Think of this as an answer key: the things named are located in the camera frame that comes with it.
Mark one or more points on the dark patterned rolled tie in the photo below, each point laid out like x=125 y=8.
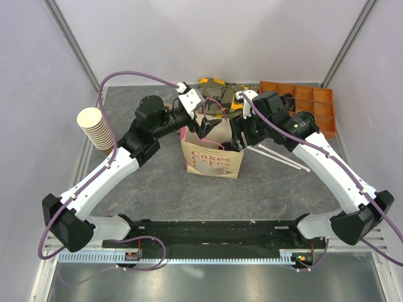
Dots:
x=288 y=101

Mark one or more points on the white wrapped straw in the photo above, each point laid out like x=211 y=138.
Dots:
x=274 y=158
x=272 y=152

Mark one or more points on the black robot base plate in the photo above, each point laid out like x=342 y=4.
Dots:
x=215 y=238

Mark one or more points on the beige pink paper bag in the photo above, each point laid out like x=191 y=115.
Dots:
x=205 y=157

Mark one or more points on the white wrapped straw right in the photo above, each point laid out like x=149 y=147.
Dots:
x=272 y=152

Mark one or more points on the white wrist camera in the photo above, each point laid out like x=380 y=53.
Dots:
x=246 y=96
x=190 y=98

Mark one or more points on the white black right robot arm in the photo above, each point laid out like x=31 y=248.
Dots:
x=361 y=206

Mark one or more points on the orange wooden divided tray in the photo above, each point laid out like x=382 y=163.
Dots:
x=315 y=100

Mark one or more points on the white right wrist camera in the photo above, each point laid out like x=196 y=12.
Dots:
x=246 y=96

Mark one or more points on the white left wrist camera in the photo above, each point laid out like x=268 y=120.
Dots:
x=190 y=98

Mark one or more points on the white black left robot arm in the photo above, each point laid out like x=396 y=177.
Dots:
x=68 y=215

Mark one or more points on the white wrapped straw left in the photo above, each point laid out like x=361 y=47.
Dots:
x=274 y=158

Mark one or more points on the stack of paper cups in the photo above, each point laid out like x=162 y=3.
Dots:
x=94 y=125

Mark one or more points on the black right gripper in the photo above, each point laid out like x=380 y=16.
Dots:
x=238 y=124

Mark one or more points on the slotted grey cable duct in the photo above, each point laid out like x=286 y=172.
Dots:
x=123 y=257

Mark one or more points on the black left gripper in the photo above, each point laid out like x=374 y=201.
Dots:
x=206 y=126

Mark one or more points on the camouflage folded cloth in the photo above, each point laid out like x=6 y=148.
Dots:
x=220 y=97

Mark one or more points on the black plastic cup lid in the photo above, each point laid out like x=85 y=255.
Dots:
x=227 y=146

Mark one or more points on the brown pulp cup carrier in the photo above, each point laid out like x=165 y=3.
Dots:
x=172 y=108

